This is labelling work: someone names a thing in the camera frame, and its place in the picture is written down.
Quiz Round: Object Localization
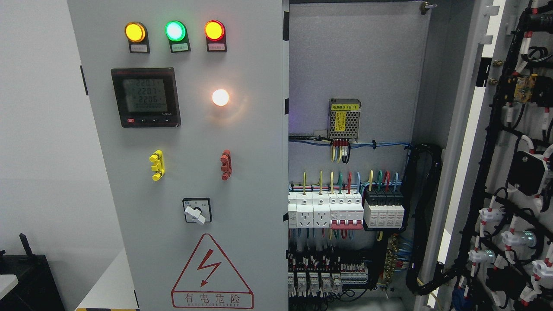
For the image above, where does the grey cabinet door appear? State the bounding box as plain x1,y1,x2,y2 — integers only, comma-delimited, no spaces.
414,0,552,311
68,0,288,311

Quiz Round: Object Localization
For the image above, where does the metal mesh power supply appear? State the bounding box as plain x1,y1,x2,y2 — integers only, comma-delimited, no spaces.
327,98,361,140

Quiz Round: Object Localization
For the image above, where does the white socket and breaker row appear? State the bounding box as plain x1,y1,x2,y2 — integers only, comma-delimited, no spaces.
288,190,364,230

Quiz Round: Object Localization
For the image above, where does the white glowing indicator lamp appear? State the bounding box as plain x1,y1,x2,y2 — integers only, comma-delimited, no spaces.
212,89,230,107

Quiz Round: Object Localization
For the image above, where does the black white surge protector block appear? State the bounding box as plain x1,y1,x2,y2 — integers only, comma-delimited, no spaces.
363,189,405,232

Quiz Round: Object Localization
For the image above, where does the lower relay terminal row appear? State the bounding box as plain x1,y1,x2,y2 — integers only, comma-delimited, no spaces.
286,248,370,298

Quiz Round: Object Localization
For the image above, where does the red electric hazard warning sticker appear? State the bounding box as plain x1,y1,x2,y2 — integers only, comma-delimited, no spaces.
172,234,254,309

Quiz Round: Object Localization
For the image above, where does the black digital power meter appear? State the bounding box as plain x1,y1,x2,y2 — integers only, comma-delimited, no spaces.
111,67,181,128

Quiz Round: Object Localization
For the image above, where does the brass ground terminal bar right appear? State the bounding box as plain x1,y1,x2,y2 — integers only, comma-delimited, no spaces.
382,234,399,286

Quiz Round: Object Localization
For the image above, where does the yellow indicator lamp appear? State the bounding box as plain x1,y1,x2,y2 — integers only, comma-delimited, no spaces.
124,21,150,53

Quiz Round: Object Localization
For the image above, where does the black box at left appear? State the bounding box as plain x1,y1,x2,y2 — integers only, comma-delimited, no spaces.
0,233,65,311

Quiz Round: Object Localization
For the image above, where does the red terminal post block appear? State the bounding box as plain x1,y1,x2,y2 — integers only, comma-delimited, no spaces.
220,149,232,181

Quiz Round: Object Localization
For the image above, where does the yellow terminal post block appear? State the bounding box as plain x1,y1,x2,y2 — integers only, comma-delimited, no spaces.
149,149,165,181

